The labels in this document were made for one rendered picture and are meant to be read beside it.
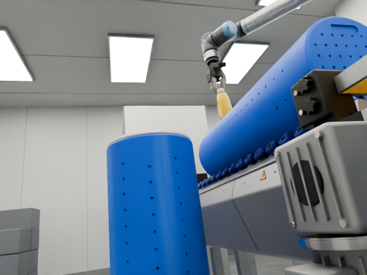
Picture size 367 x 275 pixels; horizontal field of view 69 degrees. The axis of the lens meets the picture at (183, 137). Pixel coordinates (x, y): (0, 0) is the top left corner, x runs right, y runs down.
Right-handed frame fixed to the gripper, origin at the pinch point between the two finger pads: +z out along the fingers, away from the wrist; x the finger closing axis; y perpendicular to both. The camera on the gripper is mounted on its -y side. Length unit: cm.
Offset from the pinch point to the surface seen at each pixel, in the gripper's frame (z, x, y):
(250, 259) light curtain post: 96, -31, 69
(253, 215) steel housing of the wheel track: 67, 13, -31
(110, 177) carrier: 51, 60, -39
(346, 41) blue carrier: 29, 1, -76
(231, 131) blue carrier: 36, 15, -32
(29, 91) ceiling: -205, 199, 366
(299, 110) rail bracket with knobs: 49, 24, -80
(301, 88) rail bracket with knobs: 46, 25, -83
